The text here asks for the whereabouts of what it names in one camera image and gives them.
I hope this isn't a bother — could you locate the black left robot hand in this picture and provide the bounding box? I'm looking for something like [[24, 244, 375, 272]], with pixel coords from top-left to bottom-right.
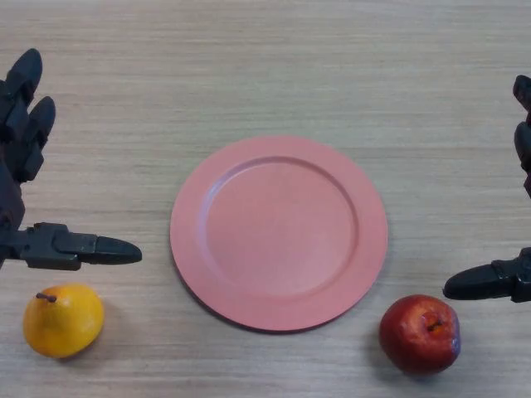
[[0, 48, 144, 272]]

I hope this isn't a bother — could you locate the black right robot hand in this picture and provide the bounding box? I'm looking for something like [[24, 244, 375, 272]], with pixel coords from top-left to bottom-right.
[[442, 75, 531, 303]]

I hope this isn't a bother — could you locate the yellow pear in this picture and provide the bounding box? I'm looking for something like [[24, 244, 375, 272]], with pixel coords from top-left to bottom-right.
[[22, 283, 105, 360]]

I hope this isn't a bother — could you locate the pink round plate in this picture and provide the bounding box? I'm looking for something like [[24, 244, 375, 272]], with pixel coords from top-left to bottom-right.
[[169, 135, 390, 335]]

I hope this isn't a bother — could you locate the red apple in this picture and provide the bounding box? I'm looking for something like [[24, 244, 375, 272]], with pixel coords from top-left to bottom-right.
[[378, 294, 461, 376]]

